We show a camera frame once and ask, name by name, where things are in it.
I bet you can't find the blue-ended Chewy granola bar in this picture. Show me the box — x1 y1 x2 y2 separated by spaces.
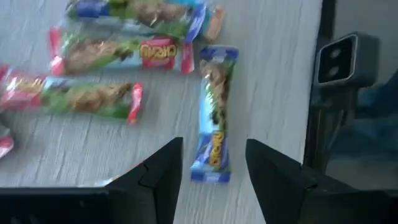
65 0 208 44
189 44 240 184

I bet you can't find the grey table-level camera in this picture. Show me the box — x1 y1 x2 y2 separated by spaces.
313 30 381 88

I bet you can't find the grey woven table mat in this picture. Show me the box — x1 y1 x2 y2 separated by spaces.
0 0 324 224

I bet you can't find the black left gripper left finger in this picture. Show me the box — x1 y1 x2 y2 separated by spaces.
0 136 184 224

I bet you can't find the orange-ended Chewy granola bar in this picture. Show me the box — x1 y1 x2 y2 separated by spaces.
203 4 226 44

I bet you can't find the red-ended Chewy granola bar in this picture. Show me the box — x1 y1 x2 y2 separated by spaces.
0 64 144 126
47 26 196 77
0 134 16 160

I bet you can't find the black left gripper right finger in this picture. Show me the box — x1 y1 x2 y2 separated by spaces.
244 138 398 224

